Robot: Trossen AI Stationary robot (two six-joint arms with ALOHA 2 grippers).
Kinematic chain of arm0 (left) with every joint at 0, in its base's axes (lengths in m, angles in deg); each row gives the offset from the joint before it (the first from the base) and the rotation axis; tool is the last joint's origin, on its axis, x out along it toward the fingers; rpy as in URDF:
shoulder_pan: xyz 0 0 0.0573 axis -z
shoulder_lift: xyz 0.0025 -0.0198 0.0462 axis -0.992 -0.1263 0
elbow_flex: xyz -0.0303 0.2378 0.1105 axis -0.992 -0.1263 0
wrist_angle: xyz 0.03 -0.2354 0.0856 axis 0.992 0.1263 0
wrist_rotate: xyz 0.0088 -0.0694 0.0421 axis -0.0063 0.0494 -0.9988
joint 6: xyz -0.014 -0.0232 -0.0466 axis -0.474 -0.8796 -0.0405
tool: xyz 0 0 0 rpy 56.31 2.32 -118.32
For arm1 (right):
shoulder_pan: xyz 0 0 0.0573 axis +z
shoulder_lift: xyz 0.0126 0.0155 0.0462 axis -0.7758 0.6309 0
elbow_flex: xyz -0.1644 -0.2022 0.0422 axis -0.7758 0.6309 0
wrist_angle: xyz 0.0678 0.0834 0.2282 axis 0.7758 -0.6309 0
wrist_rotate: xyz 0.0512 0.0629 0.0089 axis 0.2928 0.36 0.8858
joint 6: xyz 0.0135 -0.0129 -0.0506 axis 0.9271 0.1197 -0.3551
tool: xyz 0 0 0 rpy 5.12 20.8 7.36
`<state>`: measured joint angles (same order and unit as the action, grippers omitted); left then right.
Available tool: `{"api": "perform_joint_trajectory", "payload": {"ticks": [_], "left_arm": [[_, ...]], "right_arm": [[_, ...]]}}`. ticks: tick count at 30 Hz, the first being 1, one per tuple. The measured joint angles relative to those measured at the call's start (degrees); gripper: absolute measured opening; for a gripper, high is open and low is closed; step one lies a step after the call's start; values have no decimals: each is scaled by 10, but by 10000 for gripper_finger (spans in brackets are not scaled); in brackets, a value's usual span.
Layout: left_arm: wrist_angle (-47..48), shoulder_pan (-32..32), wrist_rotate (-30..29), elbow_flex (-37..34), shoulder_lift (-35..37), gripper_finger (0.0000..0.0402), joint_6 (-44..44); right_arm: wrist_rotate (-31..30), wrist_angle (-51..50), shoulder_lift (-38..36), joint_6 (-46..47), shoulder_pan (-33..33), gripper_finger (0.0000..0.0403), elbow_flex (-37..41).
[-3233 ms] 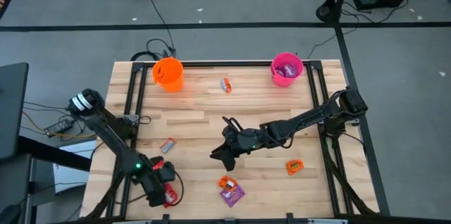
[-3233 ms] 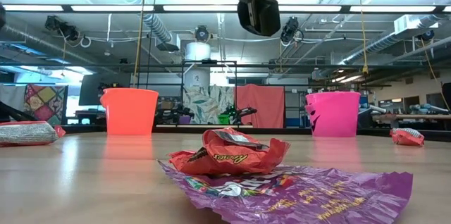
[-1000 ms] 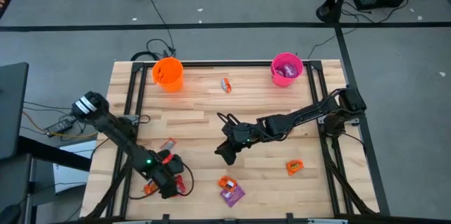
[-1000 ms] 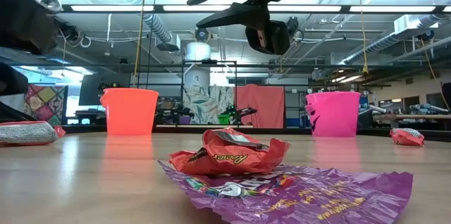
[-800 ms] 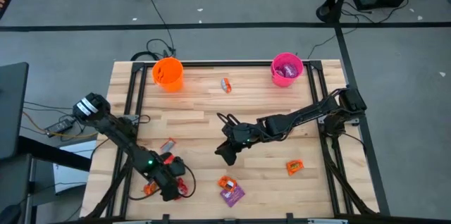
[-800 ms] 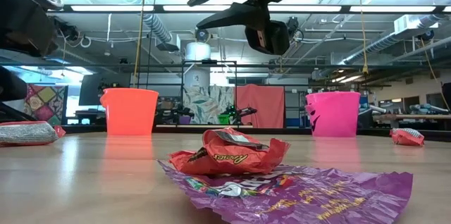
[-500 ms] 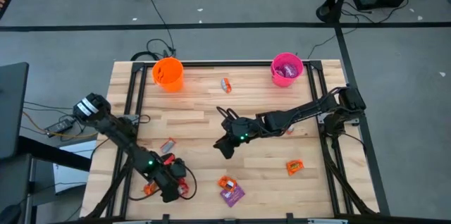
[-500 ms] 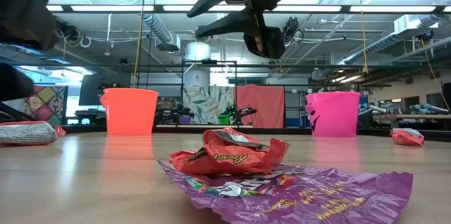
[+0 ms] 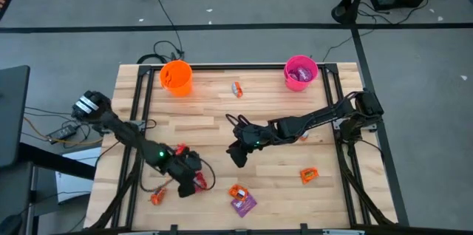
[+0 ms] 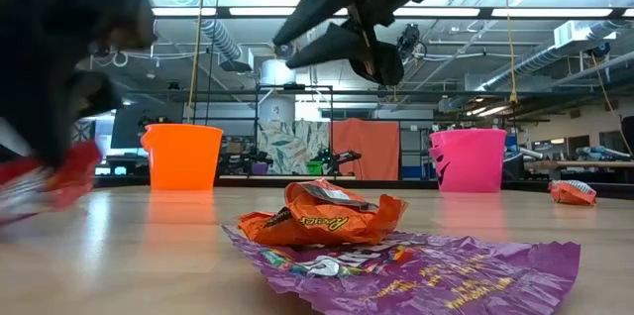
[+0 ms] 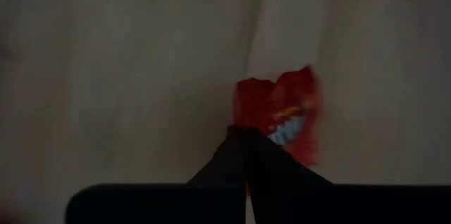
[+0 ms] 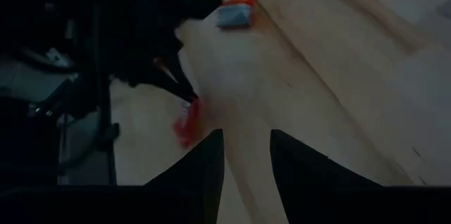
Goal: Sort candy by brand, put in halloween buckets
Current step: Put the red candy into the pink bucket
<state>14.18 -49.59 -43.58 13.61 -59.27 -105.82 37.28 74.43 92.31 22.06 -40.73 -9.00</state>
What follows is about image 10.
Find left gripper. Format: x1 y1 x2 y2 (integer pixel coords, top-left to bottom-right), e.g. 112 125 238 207
0 0 158 167

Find orange Reese's pack white label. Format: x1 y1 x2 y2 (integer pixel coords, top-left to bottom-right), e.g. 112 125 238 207
0 140 104 225

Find orange Reese's wrapper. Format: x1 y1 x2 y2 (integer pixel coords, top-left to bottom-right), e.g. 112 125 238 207
236 179 410 248

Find large purple Skittles bag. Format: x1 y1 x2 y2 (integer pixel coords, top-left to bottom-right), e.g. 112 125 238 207
221 224 581 315

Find small orange Reese's pack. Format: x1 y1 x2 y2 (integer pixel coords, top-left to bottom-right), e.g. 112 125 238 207
548 179 598 207

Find orange plastic halloween bucket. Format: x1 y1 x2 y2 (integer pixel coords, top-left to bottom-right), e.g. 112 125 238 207
140 123 225 191

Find pink plastic halloween bucket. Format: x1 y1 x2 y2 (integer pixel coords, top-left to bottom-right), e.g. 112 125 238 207
428 128 509 194

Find colourful patchwork quilt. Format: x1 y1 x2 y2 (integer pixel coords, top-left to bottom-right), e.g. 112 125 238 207
72 119 96 144

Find black ceiling-mounted device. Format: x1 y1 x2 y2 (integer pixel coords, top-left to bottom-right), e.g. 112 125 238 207
395 22 427 61

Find white cylindrical tank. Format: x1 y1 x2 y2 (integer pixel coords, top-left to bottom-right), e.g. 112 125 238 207
260 59 298 123

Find leaf-patterned cloth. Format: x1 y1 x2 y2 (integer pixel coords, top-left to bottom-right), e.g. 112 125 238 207
257 120 331 176

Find orange hanging cloth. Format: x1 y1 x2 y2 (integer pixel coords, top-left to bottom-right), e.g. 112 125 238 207
330 119 401 181

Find white ceiling air unit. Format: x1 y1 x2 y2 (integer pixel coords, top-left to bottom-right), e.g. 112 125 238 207
553 20 618 49

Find background wooden table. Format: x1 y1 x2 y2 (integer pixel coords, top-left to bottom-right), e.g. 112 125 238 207
524 158 634 172

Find black wall monitor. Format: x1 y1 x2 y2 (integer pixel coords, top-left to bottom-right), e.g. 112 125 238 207
109 102 185 151

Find black metal rack frame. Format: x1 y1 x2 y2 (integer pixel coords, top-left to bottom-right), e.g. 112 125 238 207
255 84 334 177

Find grey flexible duct hose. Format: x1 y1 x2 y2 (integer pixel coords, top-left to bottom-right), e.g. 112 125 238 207
200 17 244 61

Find black aluminium table frame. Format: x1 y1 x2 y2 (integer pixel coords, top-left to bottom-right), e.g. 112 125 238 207
93 174 634 200

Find yellow hanging strap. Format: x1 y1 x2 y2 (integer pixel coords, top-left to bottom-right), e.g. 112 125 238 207
499 0 520 106

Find silver air duct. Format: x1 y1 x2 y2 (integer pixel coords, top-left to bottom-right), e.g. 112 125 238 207
482 27 620 91

